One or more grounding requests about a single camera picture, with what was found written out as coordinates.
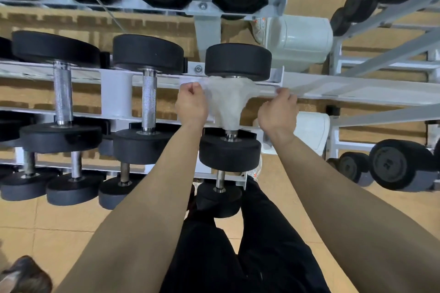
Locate person's left hand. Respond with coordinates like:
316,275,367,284
175,81,209,128

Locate person's right hand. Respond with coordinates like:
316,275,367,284
257,87,300,139

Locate white cleaning cloth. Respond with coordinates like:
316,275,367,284
180,76,289,132

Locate person's left forearm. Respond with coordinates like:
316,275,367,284
55,124,207,293

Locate person's right forearm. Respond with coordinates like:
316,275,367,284
272,131,440,293

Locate white plastic canister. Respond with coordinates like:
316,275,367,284
254,15,333,73
254,111,331,157

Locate rows of black dumbbells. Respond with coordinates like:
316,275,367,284
327,0,440,192
0,0,278,219

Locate white metal dumbbell rack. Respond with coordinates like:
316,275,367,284
0,0,287,191
285,0,440,191

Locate person's black trousers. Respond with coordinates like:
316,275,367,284
160,179,331,293

